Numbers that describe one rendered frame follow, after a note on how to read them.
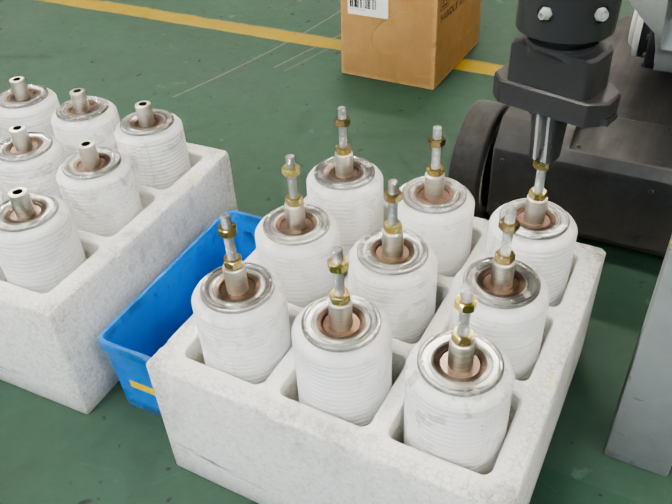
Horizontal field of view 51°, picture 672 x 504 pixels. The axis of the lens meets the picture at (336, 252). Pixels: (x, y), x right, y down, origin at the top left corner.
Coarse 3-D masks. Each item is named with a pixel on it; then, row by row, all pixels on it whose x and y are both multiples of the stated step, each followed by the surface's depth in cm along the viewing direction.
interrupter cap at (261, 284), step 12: (252, 264) 73; (216, 276) 72; (252, 276) 72; (264, 276) 72; (204, 288) 71; (216, 288) 71; (252, 288) 71; (264, 288) 70; (204, 300) 69; (216, 300) 69; (228, 300) 69; (240, 300) 69; (252, 300) 69; (264, 300) 69; (228, 312) 68; (240, 312) 68
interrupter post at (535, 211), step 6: (528, 198) 76; (546, 198) 76; (528, 204) 76; (534, 204) 76; (540, 204) 75; (546, 204) 76; (528, 210) 76; (534, 210) 76; (540, 210) 76; (528, 216) 77; (534, 216) 76; (540, 216) 76; (528, 222) 77; (534, 222) 77; (540, 222) 77
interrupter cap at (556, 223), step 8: (520, 200) 80; (504, 208) 79; (520, 208) 79; (552, 208) 79; (560, 208) 79; (520, 216) 78; (552, 216) 78; (560, 216) 78; (568, 216) 77; (520, 224) 77; (528, 224) 77; (544, 224) 77; (552, 224) 77; (560, 224) 77; (568, 224) 76; (520, 232) 76; (528, 232) 76; (536, 232) 76; (544, 232) 76; (552, 232) 76; (560, 232) 75
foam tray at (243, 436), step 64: (256, 256) 86; (576, 256) 84; (192, 320) 78; (448, 320) 76; (576, 320) 75; (192, 384) 71; (256, 384) 71; (192, 448) 80; (256, 448) 72; (320, 448) 66; (384, 448) 64; (512, 448) 63
